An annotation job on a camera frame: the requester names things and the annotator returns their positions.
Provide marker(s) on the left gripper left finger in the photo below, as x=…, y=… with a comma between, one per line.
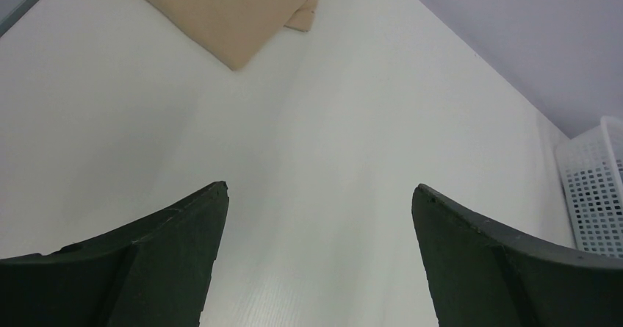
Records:
x=154, y=271

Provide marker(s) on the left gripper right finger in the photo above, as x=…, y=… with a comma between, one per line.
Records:
x=481, y=272

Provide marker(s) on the white plastic mesh basket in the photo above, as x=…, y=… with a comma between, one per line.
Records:
x=590, y=167

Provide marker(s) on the folded tan t-shirt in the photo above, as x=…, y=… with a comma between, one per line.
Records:
x=235, y=30

